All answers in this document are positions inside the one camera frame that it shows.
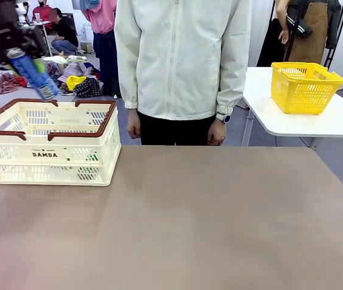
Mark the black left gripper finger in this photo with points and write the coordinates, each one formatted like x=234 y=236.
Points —
x=1 y=49
x=35 y=45

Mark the blue drink can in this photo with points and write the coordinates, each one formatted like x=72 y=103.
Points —
x=35 y=75

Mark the person's left forearm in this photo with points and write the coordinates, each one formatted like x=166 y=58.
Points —
x=234 y=87

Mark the person's right forearm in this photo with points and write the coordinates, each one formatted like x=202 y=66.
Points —
x=127 y=84

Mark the cream plastic shopping basket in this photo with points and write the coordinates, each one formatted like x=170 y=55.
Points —
x=44 y=169

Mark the yellow plastic basket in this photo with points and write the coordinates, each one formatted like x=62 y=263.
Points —
x=325 y=93

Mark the person's right hand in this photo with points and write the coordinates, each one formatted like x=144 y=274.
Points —
x=134 y=125

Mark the person's left hand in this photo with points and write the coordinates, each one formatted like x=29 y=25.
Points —
x=218 y=134

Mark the person in black shirt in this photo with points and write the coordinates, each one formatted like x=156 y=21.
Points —
x=66 y=33

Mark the person in red top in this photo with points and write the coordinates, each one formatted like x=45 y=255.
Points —
x=42 y=10

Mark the pink patterned cloth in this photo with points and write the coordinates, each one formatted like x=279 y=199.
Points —
x=3 y=86

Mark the red cloth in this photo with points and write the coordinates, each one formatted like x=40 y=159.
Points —
x=21 y=82

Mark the lilac plaid cloth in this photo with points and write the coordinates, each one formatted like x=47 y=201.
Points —
x=79 y=70

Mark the cardboard box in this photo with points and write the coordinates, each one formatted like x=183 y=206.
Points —
x=87 y=47

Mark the yellow cloth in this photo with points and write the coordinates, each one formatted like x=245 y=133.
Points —
x=76 y=82

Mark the black white checkered cloth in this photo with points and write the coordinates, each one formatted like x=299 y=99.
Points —
x=92 y=87

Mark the person in pink shirt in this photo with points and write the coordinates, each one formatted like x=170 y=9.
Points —
x=103 y=15

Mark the person in cream jacket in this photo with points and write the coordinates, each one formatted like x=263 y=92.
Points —
x=177 y=60

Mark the silver wristwatch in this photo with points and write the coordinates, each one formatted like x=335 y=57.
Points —
x=225 y=118

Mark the black hanging garment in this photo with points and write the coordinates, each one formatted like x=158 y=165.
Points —
x=271 y=48

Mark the figure in brown apron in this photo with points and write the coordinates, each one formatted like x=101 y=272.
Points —
x=313 y=36

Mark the white side table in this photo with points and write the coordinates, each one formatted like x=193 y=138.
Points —
x=310 y=124

